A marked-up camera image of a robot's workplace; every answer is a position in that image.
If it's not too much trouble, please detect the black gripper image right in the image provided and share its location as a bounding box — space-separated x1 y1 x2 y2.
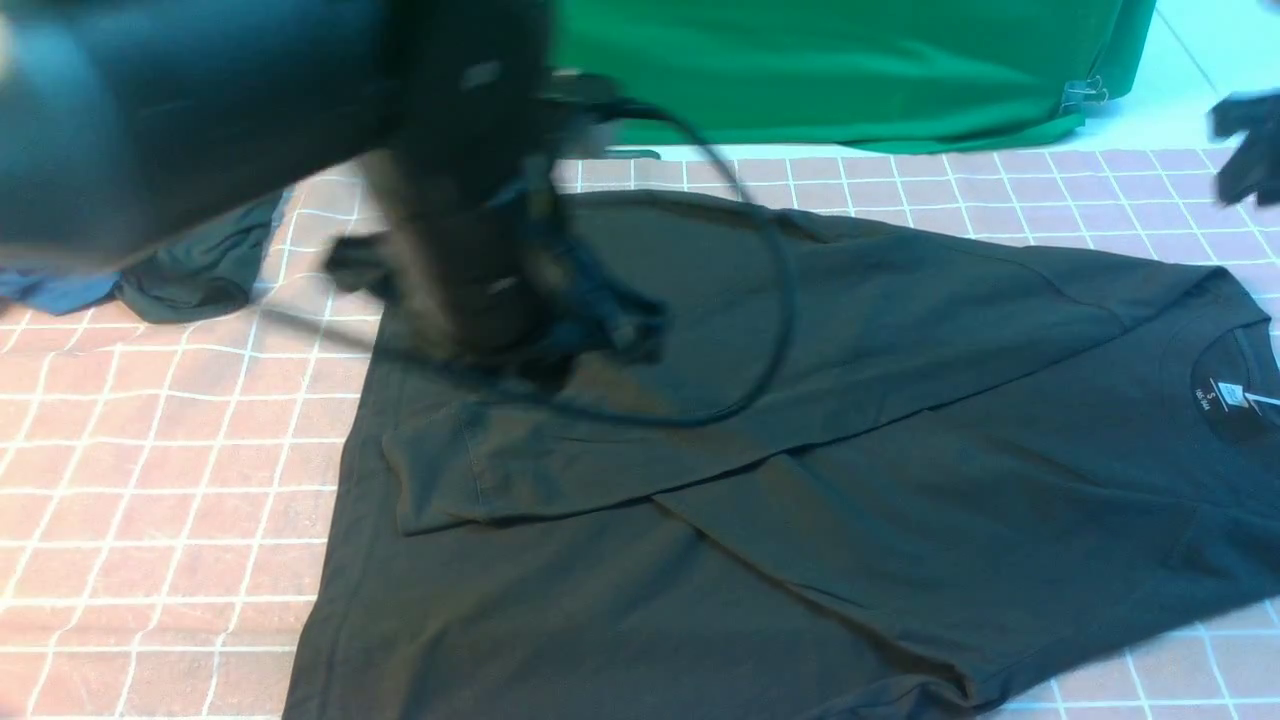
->
1210 90 1279 208

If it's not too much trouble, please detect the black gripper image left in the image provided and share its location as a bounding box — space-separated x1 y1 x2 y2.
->
325 150 667 372

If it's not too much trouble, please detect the dark gray long-sleeved shirt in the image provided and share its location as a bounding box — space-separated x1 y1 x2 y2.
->
283 211 1277 719

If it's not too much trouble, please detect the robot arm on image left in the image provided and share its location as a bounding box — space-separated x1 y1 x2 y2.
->
1 1 666 372

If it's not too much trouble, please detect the metal binder clip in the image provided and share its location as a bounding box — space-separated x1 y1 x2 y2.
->
1059 76 1108 115

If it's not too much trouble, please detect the dark crumpled garment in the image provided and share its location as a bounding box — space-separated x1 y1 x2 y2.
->
115 190 291 325

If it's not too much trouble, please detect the pink grid tablecloth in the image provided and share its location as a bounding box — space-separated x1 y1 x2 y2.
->
1 147 1277 719

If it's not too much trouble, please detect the green backdrop cloth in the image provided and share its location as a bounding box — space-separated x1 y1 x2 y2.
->
554 1 1155 154

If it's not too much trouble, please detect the blue crumpled garment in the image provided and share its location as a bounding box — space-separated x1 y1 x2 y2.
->
1 266 120 316

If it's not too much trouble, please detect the black cable image left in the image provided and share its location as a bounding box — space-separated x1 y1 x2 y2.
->
250 95 799 430

